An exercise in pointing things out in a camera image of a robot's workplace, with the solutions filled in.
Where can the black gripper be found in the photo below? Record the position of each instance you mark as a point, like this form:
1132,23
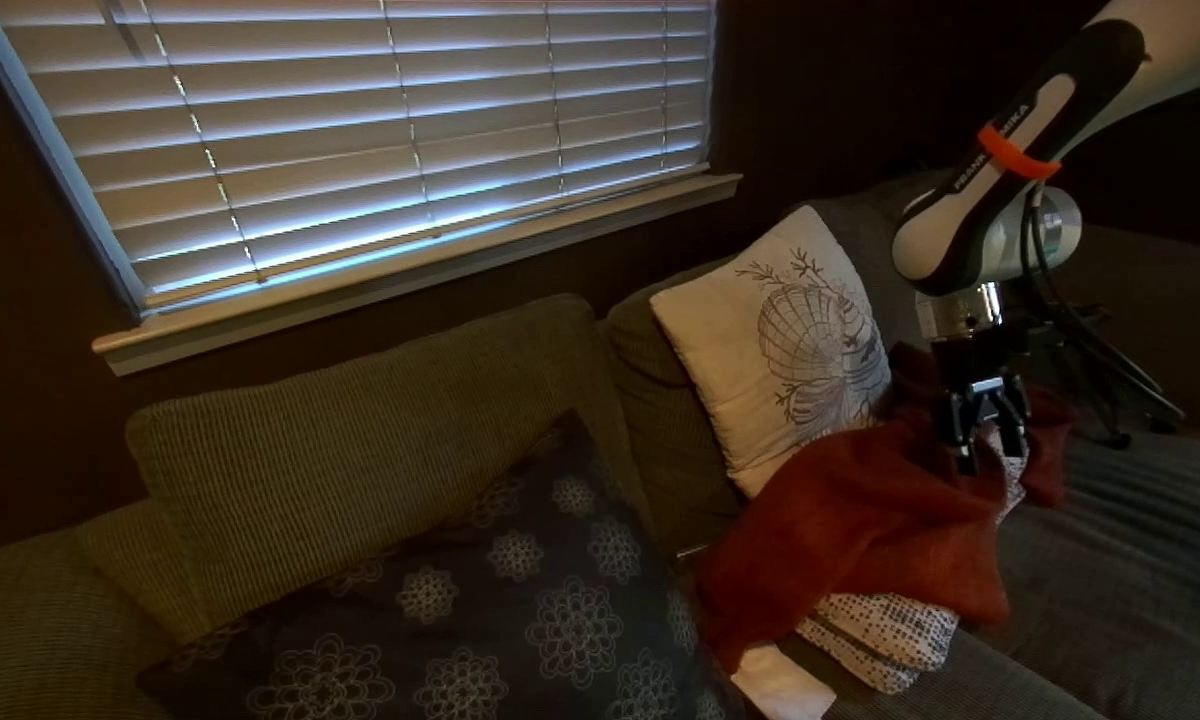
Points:
987,374

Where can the rust brown fleece blanket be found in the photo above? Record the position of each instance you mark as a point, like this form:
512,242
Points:
852,534

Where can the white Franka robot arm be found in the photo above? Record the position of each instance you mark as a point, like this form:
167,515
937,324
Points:
1132,64

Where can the white dotted pattern pillow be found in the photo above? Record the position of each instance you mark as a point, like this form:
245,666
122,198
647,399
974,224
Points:
886,635

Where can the white shell print pillow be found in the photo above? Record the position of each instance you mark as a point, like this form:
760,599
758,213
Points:
743,355

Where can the dark floral pattern pillow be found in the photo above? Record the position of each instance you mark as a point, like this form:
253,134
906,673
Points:
523,602

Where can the olive green sofa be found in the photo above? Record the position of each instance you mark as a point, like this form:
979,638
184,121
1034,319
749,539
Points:
1123,586

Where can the brown sofa back cushion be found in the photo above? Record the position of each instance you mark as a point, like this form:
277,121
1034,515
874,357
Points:
1161,320

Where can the grey sofa cushion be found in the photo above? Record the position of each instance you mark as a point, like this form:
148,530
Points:
865,224

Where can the wooden window sill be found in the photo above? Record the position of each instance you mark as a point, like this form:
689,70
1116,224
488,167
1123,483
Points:
402,275

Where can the olive sofa back cushion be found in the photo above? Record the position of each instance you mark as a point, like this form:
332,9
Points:
346,442

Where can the white window blinds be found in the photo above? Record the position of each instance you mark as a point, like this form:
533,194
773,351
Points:
360,134

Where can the olive sofa end cushion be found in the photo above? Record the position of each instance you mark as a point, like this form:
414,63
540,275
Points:
43,625

